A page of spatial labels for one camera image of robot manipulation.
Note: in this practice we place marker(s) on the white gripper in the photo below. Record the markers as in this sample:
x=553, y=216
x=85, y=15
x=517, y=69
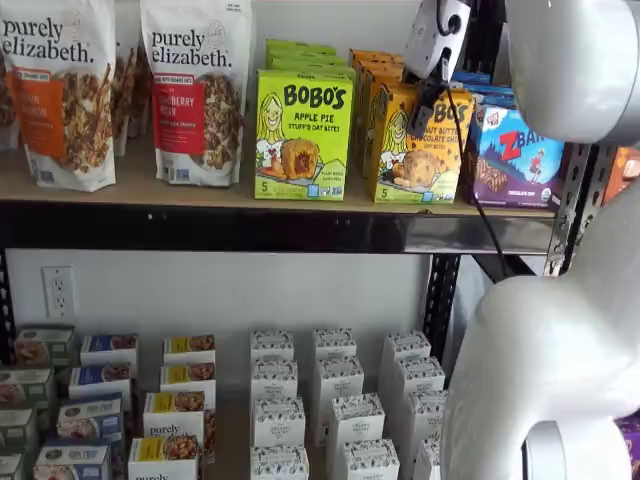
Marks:
x=432, y=40

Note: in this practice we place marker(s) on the orange Bobo's peanut butter box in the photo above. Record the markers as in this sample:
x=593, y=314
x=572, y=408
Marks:
x=372, y=56
x=420, y=170
x=382, y=75

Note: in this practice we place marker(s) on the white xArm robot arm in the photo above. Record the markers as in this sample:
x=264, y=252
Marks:
x=550, y=360

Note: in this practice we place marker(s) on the blue purple Zbar box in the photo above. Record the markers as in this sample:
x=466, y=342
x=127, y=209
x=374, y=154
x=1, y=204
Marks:
x=472, y=77
x=515, y=170
x=492, y=95

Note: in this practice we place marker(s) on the green Bobo's apple pie box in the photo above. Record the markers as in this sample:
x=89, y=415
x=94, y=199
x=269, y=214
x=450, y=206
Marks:
x=300, y=46
x=305, y=135
x=307, y=61

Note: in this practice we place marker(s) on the black diagonal shelf brace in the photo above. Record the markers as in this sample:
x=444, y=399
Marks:
x=495, y=265

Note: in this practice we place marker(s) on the orange brown snack box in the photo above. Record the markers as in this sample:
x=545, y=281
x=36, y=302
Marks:
x=622, y=170

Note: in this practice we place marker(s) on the white patterned box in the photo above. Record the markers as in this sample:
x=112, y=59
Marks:
x=371, y=460
x=335, y=342
x=274, y=377
x=341, y=377
x=271, y=344
x=427, y=460
x=427, y=415
x=279, y=462
x=356, y=420
x=406, y=345
x=420, y=375
x=278, y=422

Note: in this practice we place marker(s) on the black metal shelf beam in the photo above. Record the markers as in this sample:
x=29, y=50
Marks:
x=200, y=227

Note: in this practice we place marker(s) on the wooden shelf board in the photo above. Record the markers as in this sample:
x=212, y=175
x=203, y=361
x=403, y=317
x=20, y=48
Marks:
x=135, y=186

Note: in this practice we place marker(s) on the yellow label granola box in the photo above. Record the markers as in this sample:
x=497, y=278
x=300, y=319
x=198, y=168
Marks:
x=162, y=457
x=175, y=415
x=187, y=380
x=189, y=347

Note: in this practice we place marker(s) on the purple snack box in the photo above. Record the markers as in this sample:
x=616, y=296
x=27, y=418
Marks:
x=631, y=445

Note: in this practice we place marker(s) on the blue label granola box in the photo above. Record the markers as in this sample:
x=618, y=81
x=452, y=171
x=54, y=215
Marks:
x=100, y=382
x=90, y=417
x=72, y=460
x=107, y=350

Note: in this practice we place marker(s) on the green label granola box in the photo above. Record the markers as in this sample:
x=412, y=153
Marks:
x=45, y=342
x=10, y=467
x=17, y=430
x=25, y=387

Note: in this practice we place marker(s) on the red label granola bag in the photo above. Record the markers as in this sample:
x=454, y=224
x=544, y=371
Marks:
x=195, y=100

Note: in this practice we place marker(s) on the white granola bag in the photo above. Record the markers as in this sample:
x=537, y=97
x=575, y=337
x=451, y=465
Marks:
x=7, y=110
x=131, y=95

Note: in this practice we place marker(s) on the orange label granola bag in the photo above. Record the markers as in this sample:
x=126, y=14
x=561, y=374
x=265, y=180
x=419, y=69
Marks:
x=60, y=115

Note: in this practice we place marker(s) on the perforated metal shelf post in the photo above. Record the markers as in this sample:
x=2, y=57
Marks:
x=572, y=200

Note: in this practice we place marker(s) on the black perforated shelf post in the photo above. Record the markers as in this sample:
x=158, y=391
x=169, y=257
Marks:
x=442, y=300
x=5, y=310

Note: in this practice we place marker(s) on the white wall outlet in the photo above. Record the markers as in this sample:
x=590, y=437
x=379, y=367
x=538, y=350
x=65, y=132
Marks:
x=58, y=292

